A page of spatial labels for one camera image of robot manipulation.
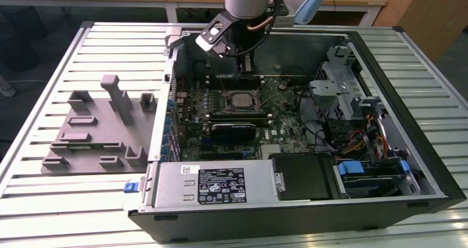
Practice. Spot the thin metal locking lever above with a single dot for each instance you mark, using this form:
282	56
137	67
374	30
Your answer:
220	84

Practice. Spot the silver CPU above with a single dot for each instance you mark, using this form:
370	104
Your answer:
240	100

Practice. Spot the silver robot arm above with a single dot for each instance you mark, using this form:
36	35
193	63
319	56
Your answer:
246	1

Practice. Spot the CPU socket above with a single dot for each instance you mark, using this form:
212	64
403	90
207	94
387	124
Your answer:
228	110

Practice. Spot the silver coin battery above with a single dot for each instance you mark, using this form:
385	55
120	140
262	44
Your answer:
282	85

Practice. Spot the metal drive cage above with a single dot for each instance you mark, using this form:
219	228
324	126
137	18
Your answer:
328	94

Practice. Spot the green RAM stick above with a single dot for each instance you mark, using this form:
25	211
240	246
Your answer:
85	147
236	121

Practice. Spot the green motherboard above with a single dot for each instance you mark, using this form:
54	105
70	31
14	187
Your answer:
288	122

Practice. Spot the black graphics card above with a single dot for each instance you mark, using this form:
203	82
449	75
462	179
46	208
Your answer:
234	133

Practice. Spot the blue card clip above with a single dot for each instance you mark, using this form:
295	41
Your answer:
168	120
164	152
165	141
167	130

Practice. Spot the chipset heatsink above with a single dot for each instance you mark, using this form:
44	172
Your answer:
271	148

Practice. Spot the wooden cabinet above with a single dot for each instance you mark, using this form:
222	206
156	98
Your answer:
430	12

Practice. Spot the grey parts rack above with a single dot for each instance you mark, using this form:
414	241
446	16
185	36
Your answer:
101	127

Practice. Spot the black drive bay cover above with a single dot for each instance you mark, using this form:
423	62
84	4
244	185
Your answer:
299	176

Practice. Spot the hard disk in blue carrier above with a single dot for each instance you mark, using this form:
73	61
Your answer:
350	168

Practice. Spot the silver power supply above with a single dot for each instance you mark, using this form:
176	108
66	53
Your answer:
175	185

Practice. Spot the blue release latch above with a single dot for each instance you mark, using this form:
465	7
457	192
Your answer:
129	187

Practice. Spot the black PC case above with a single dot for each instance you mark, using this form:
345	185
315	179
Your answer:
255	227

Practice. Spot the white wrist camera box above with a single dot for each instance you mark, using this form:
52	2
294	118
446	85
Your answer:
209	38

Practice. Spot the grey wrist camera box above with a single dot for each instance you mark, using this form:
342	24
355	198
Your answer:
283	20

